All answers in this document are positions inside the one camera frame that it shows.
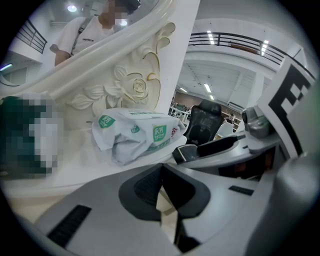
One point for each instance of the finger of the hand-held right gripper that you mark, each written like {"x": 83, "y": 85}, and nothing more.
{"x": 212, "y": 146}
{"x": 225, "y": 157}

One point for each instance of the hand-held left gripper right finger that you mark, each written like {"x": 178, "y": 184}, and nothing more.
{"x": 225, "y": 212}

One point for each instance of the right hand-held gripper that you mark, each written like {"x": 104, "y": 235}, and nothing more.
{"x": 285, "y": 100}

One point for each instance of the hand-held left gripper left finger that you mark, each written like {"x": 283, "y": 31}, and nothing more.
{"x": 100, "y": 212}

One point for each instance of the white green makeup wipes pack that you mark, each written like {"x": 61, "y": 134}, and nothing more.
{"x": 135, "y": 140}

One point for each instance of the dark green makeup box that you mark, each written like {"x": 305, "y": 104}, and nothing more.
{"x": 15, "y": 140}

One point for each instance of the white carved vanity mirror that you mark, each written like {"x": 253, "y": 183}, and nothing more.
{"x": 140, "y": 62}

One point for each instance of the black mesh office chair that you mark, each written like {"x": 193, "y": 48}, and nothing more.
{"x": 202, "y": 125}

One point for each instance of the ceiling light strip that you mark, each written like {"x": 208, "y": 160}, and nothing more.
{"x": 264, "y": 47}
{"x": 210, "y": 37}
{"x": 207, "y": 87}

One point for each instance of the black balcony railing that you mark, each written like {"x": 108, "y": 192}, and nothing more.
{"x": 219, "y": 40}

